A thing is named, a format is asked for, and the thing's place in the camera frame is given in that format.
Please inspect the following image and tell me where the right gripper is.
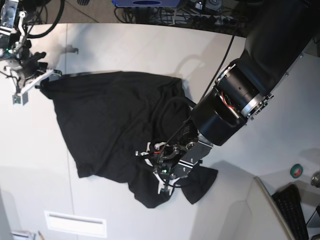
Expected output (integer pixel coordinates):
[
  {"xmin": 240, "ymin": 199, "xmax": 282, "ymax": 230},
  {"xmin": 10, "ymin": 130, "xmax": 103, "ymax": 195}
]
[{"xmin": 3, "ymin": 40, "xmax": 62, "ymax": 89}]

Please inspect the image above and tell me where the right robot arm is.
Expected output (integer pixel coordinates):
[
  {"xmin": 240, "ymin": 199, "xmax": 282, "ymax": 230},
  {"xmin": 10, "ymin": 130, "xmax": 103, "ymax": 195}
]
[{"xmin": 0, "ymin": 0, "xmax": 65, "ymax": 94}]

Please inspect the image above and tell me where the green tape roll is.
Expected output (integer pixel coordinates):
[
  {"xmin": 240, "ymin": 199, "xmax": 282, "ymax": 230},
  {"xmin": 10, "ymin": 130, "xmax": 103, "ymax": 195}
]
[{"xmin": 289, "ymin": 163, "xmax": 304, "ymax": 179}]

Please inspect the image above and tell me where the silver metal knob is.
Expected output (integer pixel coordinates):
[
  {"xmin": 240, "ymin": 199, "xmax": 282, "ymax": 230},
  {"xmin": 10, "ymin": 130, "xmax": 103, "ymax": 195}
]
[{"xmin": 310, "ymin": 171, "xmax": 320, "ymax": 188}]

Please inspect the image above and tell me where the black t-shirt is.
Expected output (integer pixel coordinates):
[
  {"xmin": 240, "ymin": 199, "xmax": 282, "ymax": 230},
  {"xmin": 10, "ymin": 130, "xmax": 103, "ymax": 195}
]
[{"xmin": 39, "ymin": 71, "xmax": 219, "ymax": 210}]

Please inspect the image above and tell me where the white divider panel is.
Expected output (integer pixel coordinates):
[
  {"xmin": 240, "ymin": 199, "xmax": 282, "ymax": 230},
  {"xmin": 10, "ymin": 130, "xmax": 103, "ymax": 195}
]
[{"xmin": 247, "ymin": 177, "xmax": 295, "ymax": 240}]

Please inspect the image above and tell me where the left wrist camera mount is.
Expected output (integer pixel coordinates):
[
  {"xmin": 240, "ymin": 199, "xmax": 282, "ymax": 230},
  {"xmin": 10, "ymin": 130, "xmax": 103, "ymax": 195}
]
[{"xmin": 153, "ymin": 173, "xmax": 180, "ymax": 196}]

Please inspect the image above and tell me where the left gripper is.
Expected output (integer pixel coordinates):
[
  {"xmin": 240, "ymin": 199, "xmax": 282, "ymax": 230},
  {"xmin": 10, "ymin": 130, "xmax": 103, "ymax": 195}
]
[{"xmin": 135, "ymin": 120, "xmax": 213, "ymax": 180}]

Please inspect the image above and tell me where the black keyboard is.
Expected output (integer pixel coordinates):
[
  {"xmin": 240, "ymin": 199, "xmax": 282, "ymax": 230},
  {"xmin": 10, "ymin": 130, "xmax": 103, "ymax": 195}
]
[{"xmin": 272, "ymin": 184, "xmax": 309, "ymax": 240}]

